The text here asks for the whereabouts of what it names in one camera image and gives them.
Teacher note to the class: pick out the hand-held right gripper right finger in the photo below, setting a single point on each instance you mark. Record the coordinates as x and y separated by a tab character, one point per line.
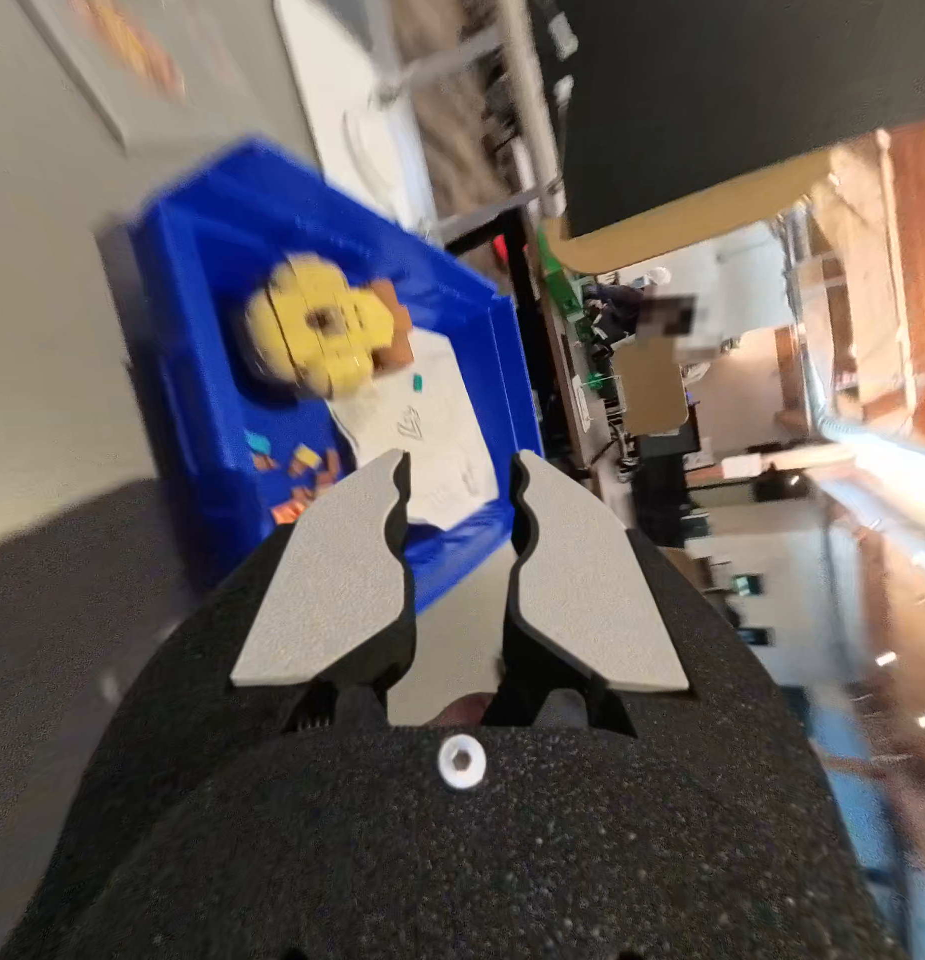
597	600

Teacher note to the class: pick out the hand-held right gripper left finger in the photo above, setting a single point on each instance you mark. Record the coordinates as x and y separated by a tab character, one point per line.
327	600

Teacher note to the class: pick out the pile of bricks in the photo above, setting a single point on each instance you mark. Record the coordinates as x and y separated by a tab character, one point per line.
305	459

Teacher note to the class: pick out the white paper sheet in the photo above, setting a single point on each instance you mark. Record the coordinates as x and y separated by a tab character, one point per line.
432	435

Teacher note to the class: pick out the blue plastic bin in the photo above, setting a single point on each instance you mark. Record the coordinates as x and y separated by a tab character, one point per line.
200	360

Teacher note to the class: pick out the grey desk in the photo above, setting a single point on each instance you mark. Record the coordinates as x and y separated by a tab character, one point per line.
57	375

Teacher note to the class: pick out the wooden chair back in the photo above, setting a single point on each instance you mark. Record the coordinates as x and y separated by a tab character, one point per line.
650	394

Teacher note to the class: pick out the yellow round brick model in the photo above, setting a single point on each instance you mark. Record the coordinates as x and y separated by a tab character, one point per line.
312	322

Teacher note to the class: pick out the wooden partition panel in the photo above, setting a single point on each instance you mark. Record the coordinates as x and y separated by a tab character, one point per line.
702	217

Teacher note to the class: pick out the black monitor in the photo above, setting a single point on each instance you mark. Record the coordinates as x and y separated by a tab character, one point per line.
732	97

